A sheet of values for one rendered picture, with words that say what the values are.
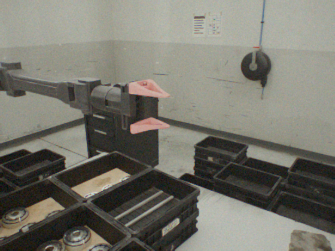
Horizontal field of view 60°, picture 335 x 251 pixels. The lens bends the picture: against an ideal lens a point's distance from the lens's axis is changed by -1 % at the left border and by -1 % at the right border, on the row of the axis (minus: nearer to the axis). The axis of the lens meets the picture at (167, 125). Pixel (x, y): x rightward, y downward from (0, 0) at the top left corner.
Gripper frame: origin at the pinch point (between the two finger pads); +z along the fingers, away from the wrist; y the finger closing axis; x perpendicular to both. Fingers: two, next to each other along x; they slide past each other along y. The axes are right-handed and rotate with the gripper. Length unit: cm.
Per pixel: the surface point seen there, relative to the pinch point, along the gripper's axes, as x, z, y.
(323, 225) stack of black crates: -141, 23, 105
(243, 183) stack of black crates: -141, -33, 94
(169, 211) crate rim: -32, -22, 52
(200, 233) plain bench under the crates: -53, -19, 74
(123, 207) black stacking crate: -34, -49, 62
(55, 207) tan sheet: -15, -73, 62
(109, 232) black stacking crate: -14, -36, 56
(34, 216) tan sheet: -5, -75, 62
